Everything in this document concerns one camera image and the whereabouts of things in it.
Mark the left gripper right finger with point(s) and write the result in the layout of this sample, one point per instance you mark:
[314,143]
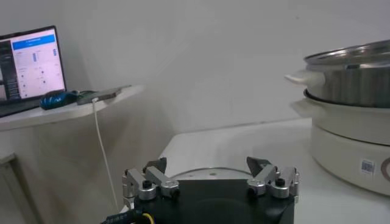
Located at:
[265,176]

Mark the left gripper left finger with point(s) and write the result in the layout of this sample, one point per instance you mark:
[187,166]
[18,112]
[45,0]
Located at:
[155,178]

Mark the perforated stainless steamer basket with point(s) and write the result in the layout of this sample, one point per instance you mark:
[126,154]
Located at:
[353,85]

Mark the white electric cooker pot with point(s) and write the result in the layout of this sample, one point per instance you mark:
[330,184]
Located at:
[344,146]

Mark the black smartphone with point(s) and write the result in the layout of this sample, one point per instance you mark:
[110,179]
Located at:
[100,95]

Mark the green flat strip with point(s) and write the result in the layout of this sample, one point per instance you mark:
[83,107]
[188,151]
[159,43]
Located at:
[85,93]

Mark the white side table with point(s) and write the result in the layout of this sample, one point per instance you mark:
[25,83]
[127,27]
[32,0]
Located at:
[61,114]

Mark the blue computer mouse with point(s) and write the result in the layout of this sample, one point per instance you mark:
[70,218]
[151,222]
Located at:
[58,100]

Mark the black open laptop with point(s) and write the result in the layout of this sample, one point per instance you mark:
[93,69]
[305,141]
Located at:
[36,64]

